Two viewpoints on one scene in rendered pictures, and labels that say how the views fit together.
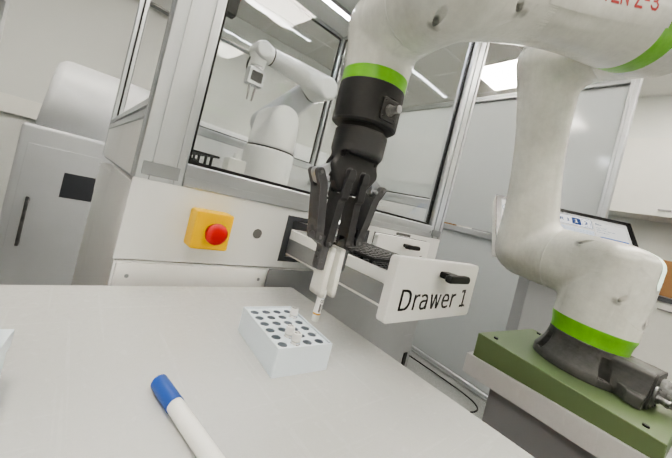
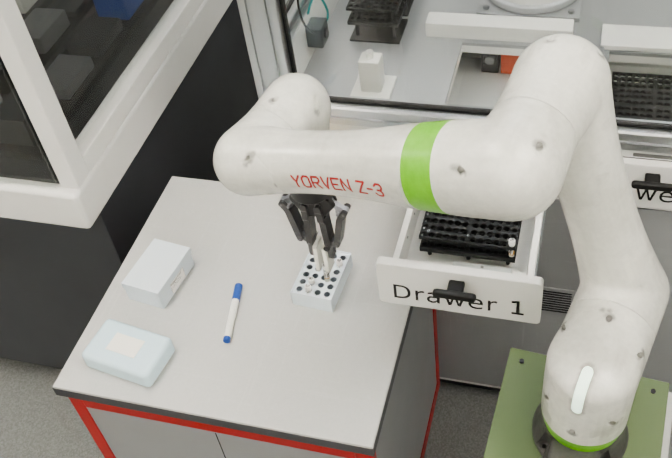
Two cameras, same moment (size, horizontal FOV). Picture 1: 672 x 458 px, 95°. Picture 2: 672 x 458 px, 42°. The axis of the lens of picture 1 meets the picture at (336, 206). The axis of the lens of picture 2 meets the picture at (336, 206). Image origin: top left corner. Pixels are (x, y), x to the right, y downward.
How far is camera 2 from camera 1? 1.48 m
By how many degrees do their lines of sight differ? 70
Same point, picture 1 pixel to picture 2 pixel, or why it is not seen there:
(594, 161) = not seen: outside the picture
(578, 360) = (537, 421)
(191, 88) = (272, 48)
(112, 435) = (213, 302)
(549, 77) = not seen: hidden behind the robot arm
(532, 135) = not seen: hidden behind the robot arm
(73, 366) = (220, 261)
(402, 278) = (388, 276)
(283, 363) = (297, 299)
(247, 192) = (356, 120)
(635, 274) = (550, 384)
